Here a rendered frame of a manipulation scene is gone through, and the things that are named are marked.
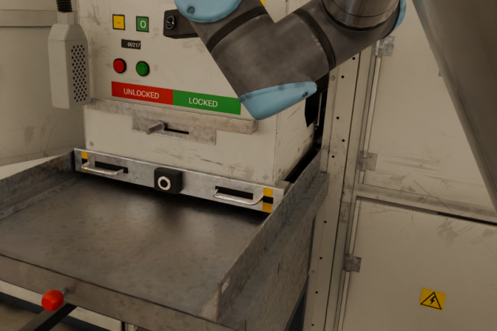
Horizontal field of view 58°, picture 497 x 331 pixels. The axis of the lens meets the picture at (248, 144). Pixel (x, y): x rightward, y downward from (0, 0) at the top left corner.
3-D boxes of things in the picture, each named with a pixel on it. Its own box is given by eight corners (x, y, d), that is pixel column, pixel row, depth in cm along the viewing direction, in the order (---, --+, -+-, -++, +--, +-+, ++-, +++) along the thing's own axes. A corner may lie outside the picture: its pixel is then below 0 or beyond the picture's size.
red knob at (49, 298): (55, 316, 72) (53, 299, 71) (39, 310, 73) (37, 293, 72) (75, 300, 76) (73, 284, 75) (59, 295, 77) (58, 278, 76)
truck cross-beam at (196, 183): (281, 216, 96) (283, 189, 94) (75, 171, 113) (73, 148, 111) (288, 206, 100) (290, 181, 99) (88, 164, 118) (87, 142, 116)
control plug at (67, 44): (69, 110, 96) (63, 25, 90) (51, 107, 97) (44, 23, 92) (94, 103, 103) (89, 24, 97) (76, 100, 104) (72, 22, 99)
